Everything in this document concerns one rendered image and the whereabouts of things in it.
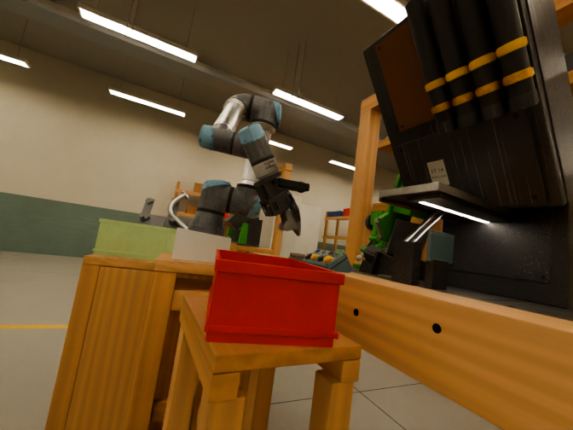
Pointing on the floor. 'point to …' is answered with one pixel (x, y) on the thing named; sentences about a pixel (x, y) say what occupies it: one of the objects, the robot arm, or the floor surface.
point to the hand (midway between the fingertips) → (298, 231)
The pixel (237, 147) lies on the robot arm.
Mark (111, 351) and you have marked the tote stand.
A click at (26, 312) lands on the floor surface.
